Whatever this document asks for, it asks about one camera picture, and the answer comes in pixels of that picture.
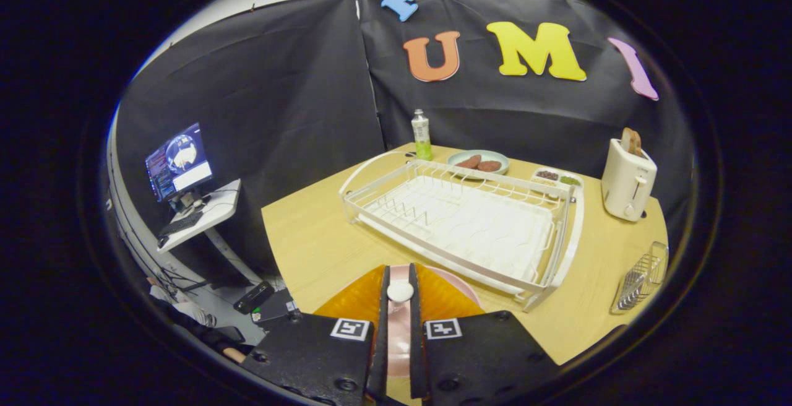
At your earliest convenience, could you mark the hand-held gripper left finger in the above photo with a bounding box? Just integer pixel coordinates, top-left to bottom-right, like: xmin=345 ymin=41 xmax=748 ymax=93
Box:
xmin=241 ymin=264 xmax=392 ymax=405

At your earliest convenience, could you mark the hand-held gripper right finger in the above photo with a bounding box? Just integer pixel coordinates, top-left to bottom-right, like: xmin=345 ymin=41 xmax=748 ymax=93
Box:
xmin=408 ymin=262 xmax=561 ymax=406

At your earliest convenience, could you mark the pink plate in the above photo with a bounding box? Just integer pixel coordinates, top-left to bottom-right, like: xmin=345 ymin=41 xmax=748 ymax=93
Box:
xmin=371 ymin=264 xmax=482 ymax=379

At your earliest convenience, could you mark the white dish rack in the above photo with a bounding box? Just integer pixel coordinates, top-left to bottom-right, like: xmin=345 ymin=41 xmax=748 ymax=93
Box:
xmin=339 ymin=150 xmax=585 ymax=313

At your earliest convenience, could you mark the metal wire basket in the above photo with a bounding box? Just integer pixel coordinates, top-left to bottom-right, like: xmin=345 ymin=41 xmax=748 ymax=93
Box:
xmin=611 ymin=241 xmax=669 ymax=315

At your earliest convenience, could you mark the teal plate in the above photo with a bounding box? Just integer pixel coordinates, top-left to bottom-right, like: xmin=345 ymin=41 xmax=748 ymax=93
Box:
xmin=447 ymin=149 xmax=510 ymax=181

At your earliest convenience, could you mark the dark flat box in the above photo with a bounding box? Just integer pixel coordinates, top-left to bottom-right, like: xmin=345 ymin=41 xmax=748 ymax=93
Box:
xmin=251 ymin=288 xmax=301 ymax=326

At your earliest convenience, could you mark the black floor device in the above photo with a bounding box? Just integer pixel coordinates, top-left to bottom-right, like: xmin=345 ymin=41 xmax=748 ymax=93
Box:
xmin=233 ymin=281 xmax=275 ymax=315

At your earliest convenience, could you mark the person's dark clothing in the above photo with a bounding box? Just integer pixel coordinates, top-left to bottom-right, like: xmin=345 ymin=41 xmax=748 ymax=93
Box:
xmin=148 ymin=276 xmax=254 ymax=365

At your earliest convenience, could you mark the clear bottle with green liquid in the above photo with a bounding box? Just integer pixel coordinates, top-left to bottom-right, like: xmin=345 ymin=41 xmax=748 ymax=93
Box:
xmin=411 ymin=109 xmax=434 ymax=161

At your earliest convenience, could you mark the white side desk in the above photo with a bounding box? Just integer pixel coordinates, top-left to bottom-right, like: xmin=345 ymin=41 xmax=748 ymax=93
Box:
xmin=158 ymin=178 xmax=264 ymax=286

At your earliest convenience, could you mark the small white divided tray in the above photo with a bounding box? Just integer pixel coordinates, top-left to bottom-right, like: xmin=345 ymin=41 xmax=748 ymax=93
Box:
xmin=531 ymin=168 xmax=583 ymax=189

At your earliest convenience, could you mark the black keyboard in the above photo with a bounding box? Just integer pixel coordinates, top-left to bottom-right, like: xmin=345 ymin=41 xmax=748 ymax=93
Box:
xmin=159 ymin=211 xmax=205 ymax=238

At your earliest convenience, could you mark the cream toaster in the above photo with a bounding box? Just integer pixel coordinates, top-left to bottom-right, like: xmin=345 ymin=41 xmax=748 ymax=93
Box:
xmin=601 ymin=139 xmax=658 ymax=222

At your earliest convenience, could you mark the computer monitor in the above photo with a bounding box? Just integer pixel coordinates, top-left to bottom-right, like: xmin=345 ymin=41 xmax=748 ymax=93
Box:
xmin=145 ymin=123 xmax=215 ymax=202

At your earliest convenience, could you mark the brown bread slice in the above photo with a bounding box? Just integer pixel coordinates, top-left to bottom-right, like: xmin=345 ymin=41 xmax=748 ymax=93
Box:
xmin=621 ymin=127 xmax=644 ymax=158

